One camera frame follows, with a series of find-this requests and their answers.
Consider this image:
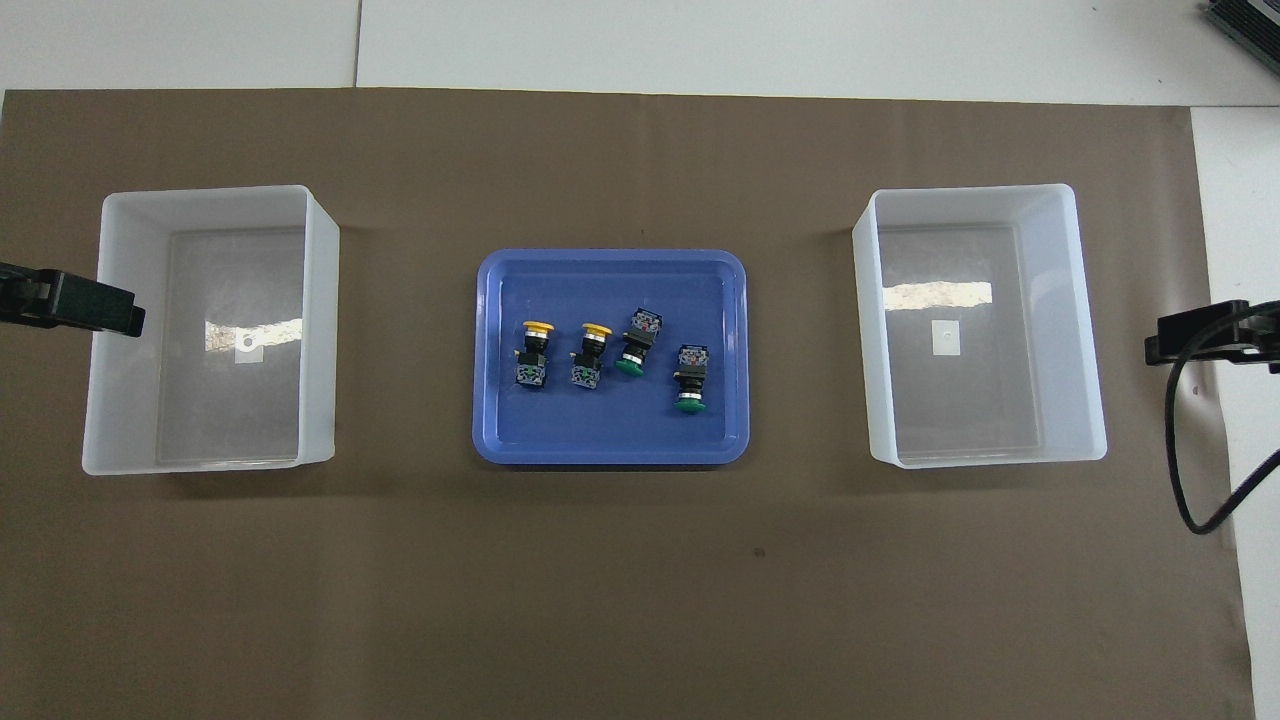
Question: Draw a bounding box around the brown paper table mat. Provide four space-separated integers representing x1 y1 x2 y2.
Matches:
0 88 1256 720

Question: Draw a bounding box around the translucent white plastic box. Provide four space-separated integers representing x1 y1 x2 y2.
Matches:
82 184 341 477
852 183 1109 469

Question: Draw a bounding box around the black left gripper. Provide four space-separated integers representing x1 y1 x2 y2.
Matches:
0 262 147 339

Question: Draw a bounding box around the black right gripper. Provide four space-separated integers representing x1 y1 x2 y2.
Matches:
1145 300 1280 374

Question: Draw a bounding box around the yellow push button switch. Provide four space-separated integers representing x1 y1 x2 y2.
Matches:
514 320 557 391
569 322 614 390

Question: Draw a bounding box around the blue plastic tray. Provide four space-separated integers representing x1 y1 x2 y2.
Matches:
472 248 751 467

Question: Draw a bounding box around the dark finned metal device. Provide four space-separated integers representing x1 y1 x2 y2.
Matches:
1204 0 1280 63

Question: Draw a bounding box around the green push button switch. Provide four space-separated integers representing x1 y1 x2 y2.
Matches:
673 344 709 413
614 308 666 378

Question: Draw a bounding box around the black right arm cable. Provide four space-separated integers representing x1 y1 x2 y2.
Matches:
1165 300 1280 537

